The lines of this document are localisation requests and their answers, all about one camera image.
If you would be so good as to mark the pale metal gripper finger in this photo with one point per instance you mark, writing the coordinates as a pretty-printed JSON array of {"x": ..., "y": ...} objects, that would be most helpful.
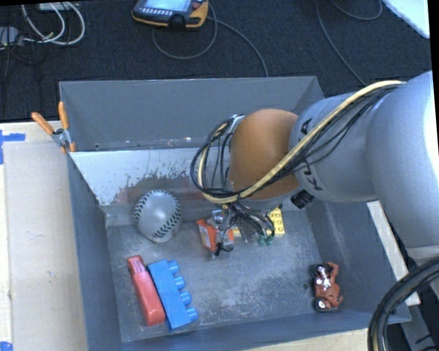
[
  {"x": 226, "y": 240},
  {"x": 219, "y": 218}
]

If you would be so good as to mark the orange box with white label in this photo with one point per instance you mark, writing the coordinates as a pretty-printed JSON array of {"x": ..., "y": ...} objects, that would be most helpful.
[{"x": 207, "y": 235}]

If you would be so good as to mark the grey metal bin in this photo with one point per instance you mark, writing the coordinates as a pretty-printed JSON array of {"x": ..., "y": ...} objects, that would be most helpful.
[{"x": 227, "y": 280}]

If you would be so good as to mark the grey baseball with black stitches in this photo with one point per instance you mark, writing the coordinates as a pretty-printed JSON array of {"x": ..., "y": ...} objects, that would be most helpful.
[{"x": 157, "y": 216}]

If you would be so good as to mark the blue toy brick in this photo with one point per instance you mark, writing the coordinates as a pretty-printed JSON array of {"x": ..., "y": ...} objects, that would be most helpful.
[{"x": 172, "y": 294}]

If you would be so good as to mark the red flat block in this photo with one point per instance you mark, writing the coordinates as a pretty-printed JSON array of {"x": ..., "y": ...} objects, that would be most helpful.
[{"x": 146, "y": 292}]

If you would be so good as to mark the brown toy motorcycle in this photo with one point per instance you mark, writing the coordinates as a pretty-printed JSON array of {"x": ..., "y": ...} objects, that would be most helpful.
[{"x": 327, "y": 287}]

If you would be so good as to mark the pale wood board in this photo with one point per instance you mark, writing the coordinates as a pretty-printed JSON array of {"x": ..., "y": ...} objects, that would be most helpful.
[{"x": 40, "y": 253}]

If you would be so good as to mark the black cylinder on white bracket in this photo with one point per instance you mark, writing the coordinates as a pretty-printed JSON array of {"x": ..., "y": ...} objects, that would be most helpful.
[{"x": 302, "y": 199}]

